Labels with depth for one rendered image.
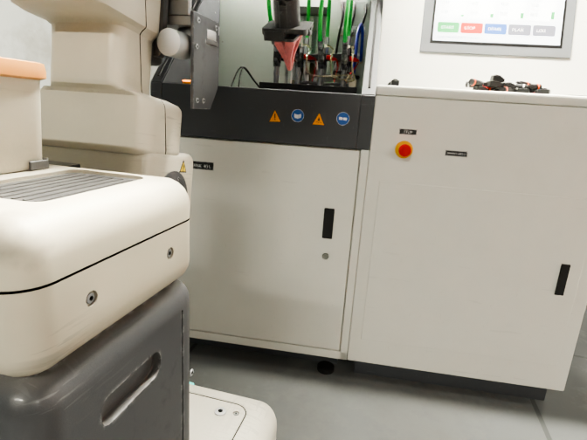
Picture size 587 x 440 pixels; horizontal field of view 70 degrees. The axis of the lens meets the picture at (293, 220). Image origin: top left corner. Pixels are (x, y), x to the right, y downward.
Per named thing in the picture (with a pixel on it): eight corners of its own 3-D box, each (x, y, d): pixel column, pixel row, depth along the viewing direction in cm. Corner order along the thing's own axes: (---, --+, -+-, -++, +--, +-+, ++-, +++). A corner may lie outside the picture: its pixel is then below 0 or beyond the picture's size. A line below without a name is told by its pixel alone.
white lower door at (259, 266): (161, 326, 153) (156, 134, 135) (163, 323, 155) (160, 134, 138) (339, 351, 144) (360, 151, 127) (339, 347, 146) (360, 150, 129)
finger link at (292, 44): (275, 63, 103) (272, 23, 98) (303, 65, 102) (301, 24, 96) (265, 73, 99) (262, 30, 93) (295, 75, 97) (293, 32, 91)
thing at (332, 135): (162, 134, 136) (162, 82, 132) (169, 134, 140) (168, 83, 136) (355, 149, 127) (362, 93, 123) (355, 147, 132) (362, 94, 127)
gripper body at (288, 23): (271, 28, 98) (268, -7, 94) (314, 30, 96) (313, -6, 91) (261, 37, 94) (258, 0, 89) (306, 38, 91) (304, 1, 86)
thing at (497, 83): (469, 91, 124) (473, 71, 123) (461, 92, 134) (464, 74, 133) (552, 95, 121) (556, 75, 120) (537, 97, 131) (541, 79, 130)
